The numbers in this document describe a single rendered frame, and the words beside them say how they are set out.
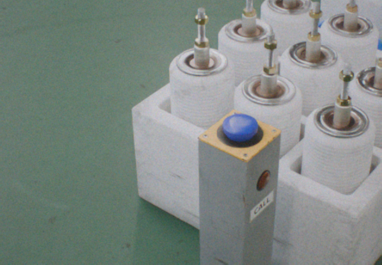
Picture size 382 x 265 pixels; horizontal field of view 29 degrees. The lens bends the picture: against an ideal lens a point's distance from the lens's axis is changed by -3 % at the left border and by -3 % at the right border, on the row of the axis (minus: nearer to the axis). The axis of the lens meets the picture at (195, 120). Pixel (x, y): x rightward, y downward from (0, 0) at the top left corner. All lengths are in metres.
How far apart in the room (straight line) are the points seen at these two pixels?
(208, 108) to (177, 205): 0.18
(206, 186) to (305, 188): 0.16
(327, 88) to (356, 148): 0.17
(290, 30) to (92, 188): 0.42
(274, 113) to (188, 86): 0.14
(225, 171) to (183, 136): 0.24
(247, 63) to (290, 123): 0.16
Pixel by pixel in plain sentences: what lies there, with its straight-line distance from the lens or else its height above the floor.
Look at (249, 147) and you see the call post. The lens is 0.86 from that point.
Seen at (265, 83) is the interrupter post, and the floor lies 0.27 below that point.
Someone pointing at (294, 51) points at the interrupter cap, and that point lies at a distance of 1.16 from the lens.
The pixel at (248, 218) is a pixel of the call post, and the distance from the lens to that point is 0.91.
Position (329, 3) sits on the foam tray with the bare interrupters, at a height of 0.15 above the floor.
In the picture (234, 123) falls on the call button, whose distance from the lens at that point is 0.87.
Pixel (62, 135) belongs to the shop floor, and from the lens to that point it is 1.42.
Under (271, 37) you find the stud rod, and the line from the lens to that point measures 1.02.
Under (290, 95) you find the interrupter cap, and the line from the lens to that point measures 1.06.
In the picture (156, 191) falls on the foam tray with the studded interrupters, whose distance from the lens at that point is 1.23.
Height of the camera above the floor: 0.85
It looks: 36 degrees down
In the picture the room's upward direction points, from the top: 1 degrees counter-clockwise
